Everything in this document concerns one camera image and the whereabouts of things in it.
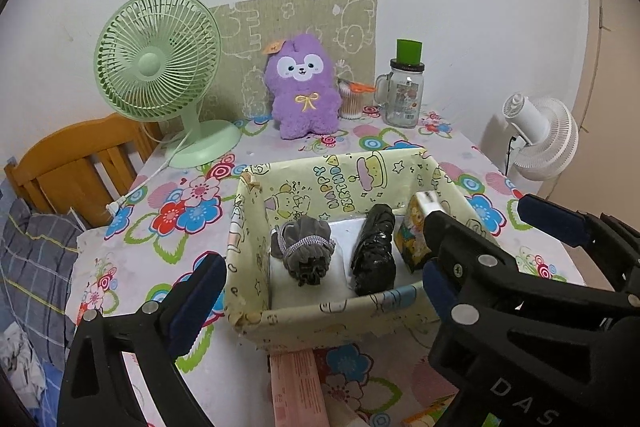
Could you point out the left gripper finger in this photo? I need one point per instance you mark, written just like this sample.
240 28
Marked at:
466 268
610 243

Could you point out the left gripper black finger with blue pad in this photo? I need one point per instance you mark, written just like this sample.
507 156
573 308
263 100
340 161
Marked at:
96 389

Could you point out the white towel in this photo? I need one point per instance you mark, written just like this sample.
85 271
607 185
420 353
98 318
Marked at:
335 287

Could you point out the grey drawstring pouch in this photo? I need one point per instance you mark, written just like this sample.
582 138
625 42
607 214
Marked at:
305 247

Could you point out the pink paper packet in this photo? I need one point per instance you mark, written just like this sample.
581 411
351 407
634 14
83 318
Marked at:
297 396

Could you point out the crumpled white grey cloth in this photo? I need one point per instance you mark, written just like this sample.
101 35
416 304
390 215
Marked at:
21 365

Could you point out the white standing fan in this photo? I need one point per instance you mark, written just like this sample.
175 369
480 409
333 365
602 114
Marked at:
546 136

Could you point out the yellow cartoon fabric storage box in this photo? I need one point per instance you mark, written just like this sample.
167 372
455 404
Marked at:
265 304

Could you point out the grey plaid pillow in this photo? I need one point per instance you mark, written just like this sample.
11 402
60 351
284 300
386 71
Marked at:
38 253

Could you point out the glass mason jar green lid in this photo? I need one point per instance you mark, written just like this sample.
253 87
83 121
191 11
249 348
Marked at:
399 93

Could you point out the floral tablecloth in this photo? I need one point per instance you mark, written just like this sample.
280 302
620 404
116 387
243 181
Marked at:
175 216

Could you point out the cotton swab jar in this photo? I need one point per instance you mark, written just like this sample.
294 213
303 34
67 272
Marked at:
353 95

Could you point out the purple plush toy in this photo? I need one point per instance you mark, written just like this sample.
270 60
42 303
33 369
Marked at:
299 77

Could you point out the green cartoon cardboard panel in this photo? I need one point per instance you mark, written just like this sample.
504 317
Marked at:
345 28

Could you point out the green desk fan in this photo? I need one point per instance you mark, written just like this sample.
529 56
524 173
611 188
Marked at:
154 61

